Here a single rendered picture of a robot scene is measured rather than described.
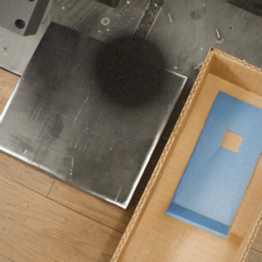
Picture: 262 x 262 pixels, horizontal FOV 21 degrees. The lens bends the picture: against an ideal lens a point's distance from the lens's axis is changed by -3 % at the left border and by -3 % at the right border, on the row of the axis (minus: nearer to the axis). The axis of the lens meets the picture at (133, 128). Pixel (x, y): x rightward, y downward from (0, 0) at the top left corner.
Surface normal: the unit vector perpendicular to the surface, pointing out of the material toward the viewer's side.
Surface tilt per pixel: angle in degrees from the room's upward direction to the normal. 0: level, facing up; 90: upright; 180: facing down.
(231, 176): 0
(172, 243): 0
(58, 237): 0
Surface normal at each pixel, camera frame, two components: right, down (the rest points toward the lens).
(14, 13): -0.19, 0.18
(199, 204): -0.01, -0.25
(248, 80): -0.42, 0.88
